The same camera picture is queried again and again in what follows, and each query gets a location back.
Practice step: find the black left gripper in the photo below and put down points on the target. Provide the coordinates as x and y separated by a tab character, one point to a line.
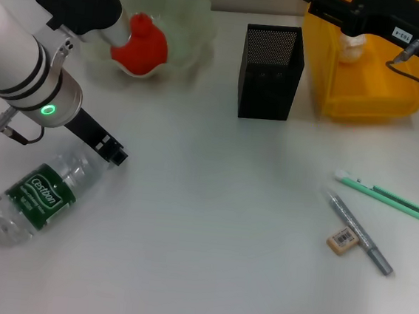
91	131

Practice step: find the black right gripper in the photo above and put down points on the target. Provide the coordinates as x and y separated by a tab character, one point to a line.
386	18

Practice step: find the white paper ball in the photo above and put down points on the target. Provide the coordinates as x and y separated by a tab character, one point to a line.
351	52

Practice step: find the clear green-label water bottle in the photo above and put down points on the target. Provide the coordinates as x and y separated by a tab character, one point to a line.
38	196

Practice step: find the red pomegranate toy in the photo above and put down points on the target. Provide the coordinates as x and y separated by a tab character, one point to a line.
145	50

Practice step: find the mint green utility knife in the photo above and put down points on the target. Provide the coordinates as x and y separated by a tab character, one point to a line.
387	196

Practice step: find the grey pen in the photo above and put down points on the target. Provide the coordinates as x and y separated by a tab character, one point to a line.
358	230

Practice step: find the beige eraser with barcode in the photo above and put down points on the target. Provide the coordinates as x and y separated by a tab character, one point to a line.
341	242

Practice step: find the black mesh pen holder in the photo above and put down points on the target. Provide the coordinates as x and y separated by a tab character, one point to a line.
268	81

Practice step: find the pale green glass fruit bowl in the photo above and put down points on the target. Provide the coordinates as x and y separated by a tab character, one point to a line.
192	29

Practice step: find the yellow plastic bin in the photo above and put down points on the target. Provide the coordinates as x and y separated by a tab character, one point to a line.
371	91

